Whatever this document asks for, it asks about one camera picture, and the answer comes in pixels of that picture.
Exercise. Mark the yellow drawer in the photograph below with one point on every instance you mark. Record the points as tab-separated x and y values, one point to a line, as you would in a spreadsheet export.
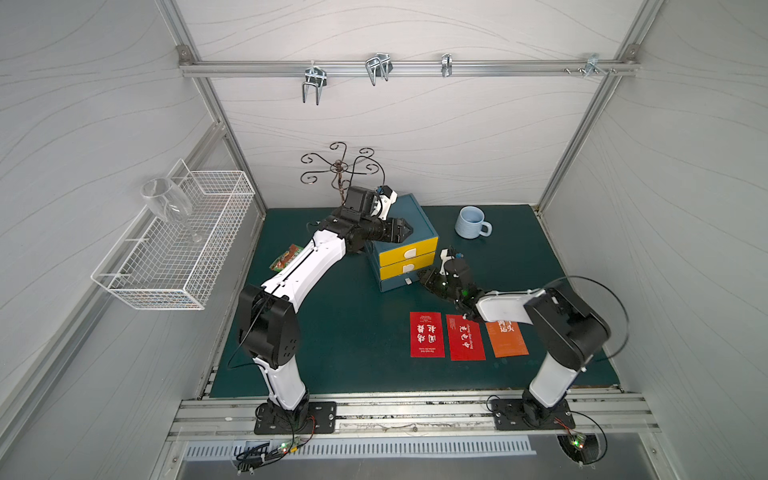
391	253
406	266

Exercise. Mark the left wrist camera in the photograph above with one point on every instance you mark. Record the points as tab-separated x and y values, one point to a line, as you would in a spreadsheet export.
384	198

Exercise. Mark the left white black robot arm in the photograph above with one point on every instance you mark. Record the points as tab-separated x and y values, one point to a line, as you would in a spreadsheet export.
268	325

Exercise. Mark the red postcard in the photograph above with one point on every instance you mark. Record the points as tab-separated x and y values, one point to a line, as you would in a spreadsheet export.
465	339
426	335

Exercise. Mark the clear wine glass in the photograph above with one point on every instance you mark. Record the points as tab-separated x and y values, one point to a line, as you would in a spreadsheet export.
168	202

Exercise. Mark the white vent strip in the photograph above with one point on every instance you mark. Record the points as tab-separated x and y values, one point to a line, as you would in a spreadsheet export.
370	448

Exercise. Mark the metal double hook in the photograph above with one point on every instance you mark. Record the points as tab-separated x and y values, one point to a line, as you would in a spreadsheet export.
315	79

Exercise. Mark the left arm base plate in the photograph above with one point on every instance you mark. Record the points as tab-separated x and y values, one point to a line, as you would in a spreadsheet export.
310	417

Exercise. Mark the teal drawer cabinet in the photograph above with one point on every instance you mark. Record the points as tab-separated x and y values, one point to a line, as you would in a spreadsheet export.
408	208

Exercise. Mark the green snack packet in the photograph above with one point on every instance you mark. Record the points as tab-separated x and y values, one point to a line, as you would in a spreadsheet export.
285	258

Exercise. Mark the left controller wiring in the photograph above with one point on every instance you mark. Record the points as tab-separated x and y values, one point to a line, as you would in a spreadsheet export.
270	450

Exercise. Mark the aluminium top rail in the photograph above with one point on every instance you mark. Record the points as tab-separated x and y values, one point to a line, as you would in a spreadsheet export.
401	68

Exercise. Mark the teal bottom drawer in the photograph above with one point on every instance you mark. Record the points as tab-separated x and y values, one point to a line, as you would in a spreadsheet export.
405	279

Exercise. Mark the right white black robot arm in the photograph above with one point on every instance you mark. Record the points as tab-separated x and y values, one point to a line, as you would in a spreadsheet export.
572	331

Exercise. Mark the light blue mug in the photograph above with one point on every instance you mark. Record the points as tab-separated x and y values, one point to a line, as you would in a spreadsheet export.
471	224

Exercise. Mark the orange postcard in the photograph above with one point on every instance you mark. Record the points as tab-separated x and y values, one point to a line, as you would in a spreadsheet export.
506	339

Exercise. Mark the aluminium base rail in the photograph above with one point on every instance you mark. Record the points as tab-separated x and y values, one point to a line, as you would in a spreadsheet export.
415	413

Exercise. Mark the metal bracket with bolts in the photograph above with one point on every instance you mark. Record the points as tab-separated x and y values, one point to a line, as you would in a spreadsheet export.
592	67

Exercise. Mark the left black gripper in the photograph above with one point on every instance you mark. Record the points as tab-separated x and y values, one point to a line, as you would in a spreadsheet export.
383	228

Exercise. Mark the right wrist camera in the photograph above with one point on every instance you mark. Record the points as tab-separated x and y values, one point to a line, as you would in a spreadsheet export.
446	255

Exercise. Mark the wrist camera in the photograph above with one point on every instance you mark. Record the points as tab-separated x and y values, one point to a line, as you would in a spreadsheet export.
384	198
446	255

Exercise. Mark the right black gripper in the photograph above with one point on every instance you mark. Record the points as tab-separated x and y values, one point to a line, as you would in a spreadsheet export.
441	280

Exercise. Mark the bronze mug tree stand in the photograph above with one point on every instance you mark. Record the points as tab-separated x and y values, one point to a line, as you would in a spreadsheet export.
343	172

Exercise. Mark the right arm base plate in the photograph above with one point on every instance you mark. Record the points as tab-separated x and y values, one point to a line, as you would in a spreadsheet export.
510	420

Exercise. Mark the white wire basket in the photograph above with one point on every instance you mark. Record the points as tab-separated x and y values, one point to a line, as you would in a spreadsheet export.
156	266

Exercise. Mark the metal wire hook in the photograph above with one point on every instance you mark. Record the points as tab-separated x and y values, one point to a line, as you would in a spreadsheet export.
378	66

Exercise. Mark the yellow top drawer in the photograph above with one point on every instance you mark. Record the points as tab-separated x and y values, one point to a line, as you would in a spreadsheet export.
391	253

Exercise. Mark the small metal clip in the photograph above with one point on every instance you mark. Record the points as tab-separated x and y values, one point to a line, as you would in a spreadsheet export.
446	65

